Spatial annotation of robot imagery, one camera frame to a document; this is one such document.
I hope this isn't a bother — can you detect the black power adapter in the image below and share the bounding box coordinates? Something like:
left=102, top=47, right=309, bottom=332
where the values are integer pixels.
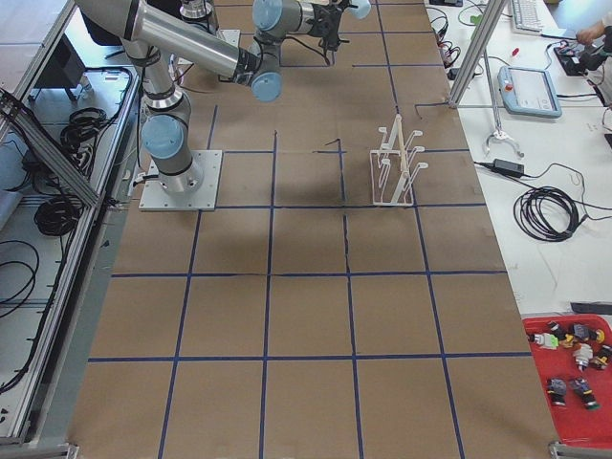
left=492, top=159, right=525, bottom=178

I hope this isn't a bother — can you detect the red parts tray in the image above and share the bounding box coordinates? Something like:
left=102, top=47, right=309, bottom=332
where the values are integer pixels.
left=523, top=314, right=611, bottom=449

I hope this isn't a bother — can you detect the teach pendant tablet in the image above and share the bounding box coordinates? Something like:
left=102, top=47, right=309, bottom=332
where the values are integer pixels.
left=497, top=66, right=562, bottom=119

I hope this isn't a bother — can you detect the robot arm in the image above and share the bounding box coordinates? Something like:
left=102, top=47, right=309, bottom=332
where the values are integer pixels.
left=77, top=1, right=370, bottom=194

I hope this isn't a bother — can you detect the white wire cup rack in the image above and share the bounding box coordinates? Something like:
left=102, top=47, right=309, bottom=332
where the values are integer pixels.
left=369, top=114, right=428, bottom=208

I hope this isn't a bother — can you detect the grey claw tool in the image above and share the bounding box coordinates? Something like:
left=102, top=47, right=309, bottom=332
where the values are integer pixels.
left=483, top=50, right=524, bottom=158

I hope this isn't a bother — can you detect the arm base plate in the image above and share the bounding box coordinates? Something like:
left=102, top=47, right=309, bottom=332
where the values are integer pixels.
left=139, top=150, right=223, bottom=211

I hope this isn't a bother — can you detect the white keyboard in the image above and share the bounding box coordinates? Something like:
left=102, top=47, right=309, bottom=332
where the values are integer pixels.
left=508, top=0, right=542, bottom=35

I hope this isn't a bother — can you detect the coiled black cable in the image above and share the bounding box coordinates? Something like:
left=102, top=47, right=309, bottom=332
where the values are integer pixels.
left=514, top=162, right=612, bottom=244

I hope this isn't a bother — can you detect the aluminium frame post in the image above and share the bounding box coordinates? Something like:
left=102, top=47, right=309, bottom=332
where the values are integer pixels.
left=448, top=0, right=507, bottom=108

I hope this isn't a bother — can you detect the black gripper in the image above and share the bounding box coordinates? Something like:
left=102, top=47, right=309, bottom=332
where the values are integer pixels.
left=308, top=1, right=347, bottom=48

